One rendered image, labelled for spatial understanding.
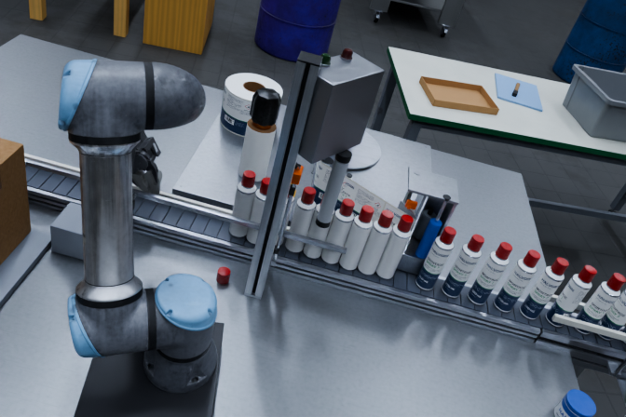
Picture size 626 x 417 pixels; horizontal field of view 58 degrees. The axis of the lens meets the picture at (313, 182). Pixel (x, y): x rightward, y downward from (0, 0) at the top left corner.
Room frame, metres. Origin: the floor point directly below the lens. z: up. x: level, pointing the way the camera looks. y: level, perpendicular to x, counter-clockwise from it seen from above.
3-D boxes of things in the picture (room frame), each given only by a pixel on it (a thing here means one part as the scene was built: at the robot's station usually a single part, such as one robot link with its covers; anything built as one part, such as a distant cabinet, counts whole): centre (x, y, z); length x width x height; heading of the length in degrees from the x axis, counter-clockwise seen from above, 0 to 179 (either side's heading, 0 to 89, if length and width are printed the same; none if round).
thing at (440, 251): (1.18, -0.37, 0.98); 0.05 x 0.05 x 0.20
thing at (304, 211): (1.18, 0.00, 0.98); 0.05 x 0.05 x 0.20
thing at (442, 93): (2.65, -0.58, 0.82); 0.34 x 0.24 x 0.04; 107
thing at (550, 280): (1.18, -0.67, 0.98); 0.05 x 0.05 x 0.20
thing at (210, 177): (1.62, -0.01, 0.86); 0.80 x 0.67 x 0.05; 90
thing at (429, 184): (1.27, -0.31, 1.14); 0.14 x 0.11 x 0.01; 90
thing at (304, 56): (1.03, 0.07, 1.17); 0.04 x 0.04 x 0.67; 0
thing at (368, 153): (1.78, -0.05, 0.89); 0.31 x 0.31 x 0.01
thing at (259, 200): (1.17, 0.11, 0.98); 0.05 x 0.05 x 0.20
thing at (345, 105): (1.09, 0.01, 1.38); 0.17 x 0.10 x 0.19; 145
